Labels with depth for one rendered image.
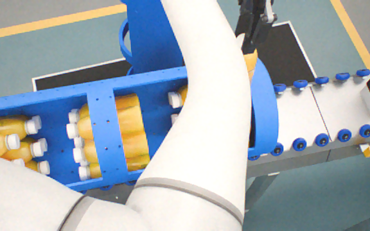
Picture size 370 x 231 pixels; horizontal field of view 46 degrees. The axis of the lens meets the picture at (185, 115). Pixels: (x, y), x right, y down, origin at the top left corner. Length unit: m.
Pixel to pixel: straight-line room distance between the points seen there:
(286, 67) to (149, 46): 0.98
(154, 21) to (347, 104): 0.73
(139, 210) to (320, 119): 1.19
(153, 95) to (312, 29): 1.73
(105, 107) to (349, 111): 0.83
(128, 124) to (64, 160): 0.30
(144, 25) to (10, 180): 1.35
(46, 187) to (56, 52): 2.37
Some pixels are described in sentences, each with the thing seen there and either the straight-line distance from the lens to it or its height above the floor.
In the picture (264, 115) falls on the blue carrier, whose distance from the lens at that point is 1.13.
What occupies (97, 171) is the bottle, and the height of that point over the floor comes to 1.07.
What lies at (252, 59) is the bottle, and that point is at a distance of 0.97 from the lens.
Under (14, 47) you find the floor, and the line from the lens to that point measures 2.78.
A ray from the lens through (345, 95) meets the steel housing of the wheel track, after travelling 1.57.
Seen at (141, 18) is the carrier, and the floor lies 0.91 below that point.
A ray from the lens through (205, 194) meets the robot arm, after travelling 0.34.
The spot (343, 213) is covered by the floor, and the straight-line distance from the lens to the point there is 2.44.
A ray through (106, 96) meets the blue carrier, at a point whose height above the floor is 1.23.
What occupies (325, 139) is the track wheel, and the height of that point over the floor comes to 0.97.
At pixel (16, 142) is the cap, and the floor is 1.16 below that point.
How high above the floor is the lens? 2.20
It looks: 65 degrees down
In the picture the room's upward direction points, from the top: 7 degrees clockwise
